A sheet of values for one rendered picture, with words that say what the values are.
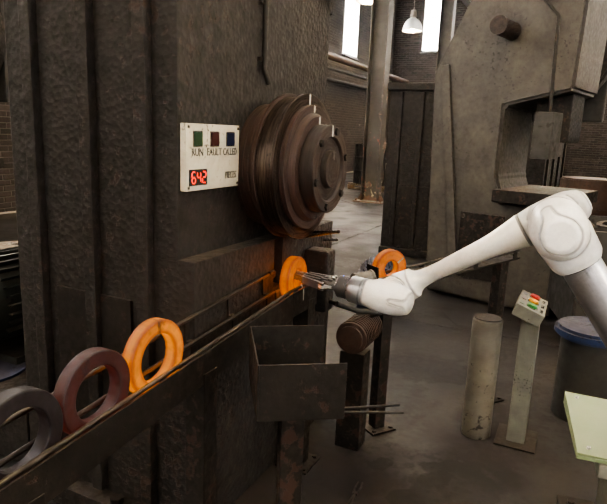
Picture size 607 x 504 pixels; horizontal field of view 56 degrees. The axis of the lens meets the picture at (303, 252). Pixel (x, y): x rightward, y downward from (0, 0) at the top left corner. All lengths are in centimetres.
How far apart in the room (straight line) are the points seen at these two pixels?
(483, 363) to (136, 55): 173
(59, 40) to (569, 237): 146
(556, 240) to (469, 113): 308
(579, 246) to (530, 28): 305
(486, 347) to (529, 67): 243
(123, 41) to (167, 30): 15
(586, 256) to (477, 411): 117
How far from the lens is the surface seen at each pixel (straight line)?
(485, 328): 242
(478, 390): 252
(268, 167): 171
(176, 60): 158
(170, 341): 143
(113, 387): 133
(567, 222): 149
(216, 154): 168
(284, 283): 191
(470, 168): 449
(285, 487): 160
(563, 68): 431
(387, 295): 180
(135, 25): 163
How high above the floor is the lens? 123
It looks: 12 degrees down
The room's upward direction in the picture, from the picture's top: 2 degrees clockwise
